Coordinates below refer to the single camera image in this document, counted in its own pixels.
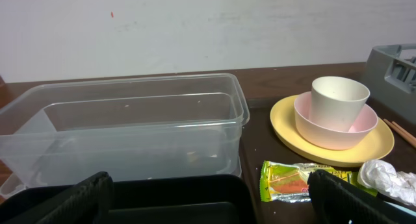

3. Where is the black plastic tray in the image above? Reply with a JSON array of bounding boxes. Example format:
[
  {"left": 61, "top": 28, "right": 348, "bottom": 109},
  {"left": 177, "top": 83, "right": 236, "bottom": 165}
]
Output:
[{"left": 0, "top": 174, "right": 257, "bottom": 224}]

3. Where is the brown serving tray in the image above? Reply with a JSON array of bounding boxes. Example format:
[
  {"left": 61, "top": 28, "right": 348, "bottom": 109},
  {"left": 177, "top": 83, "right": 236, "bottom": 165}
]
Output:
[{"left": 239, "top": 97, "right": 416, "bottom": 224}]

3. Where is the yellow plate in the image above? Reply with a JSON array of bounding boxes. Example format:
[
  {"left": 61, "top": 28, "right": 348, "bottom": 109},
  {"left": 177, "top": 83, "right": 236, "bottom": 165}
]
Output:
[{"left": 270, "top": 95, "right": 395, "bottom": 168}]

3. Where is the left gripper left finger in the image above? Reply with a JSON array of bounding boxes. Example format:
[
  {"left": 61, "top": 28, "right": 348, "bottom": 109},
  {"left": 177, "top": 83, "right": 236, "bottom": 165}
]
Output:
[{"left": 3, "top": 171, "right": 114, "bottom": 224}]

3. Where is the green snack wrapper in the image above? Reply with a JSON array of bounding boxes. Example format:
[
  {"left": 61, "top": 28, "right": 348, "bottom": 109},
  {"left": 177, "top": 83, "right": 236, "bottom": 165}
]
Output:
[{"left": 259, "top": 161, "right": 378, "bottom": 203}]

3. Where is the grey dishwasher rack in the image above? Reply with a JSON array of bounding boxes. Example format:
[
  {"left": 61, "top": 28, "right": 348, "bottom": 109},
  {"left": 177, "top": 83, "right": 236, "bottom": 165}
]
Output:
[{"left": 361, "top": 44, "right": 415, "bottom": 124}]

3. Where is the pink bowl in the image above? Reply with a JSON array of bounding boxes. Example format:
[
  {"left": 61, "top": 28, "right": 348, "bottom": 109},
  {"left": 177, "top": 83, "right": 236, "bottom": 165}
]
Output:
[{"left": 294, "top": 92, "right": 379, "bottom": 150}]

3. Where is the wooden chopstick outer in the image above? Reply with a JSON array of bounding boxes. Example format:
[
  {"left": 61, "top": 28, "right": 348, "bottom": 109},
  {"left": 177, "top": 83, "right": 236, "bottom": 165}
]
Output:
[{"left": 392, "top": 121, "right": 415, "bottom": 144}]

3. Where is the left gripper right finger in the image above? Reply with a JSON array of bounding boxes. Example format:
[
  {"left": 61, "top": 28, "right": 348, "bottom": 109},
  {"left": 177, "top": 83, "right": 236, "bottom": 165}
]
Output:
[{"left": 307, "top": 169, "right": 415, "bottom": 224}]

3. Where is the white tissue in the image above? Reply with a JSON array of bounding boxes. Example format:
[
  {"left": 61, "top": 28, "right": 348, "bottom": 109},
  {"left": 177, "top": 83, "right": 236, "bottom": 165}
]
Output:
[{"left": 357, "top": 160, "right": 415, "bottom": 206}]

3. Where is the clear plastic bin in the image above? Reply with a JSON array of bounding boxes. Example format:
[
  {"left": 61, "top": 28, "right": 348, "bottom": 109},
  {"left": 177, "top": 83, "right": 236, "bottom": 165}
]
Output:
[{"left": 1, "top": 73, "right": 250, "bottom": 198}]

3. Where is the cream cup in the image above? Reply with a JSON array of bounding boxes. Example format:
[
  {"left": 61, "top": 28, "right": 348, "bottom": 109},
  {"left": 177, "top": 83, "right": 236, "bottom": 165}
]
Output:
[{"left": 309, "top": 76, "right": 371, "bottom": 131}]

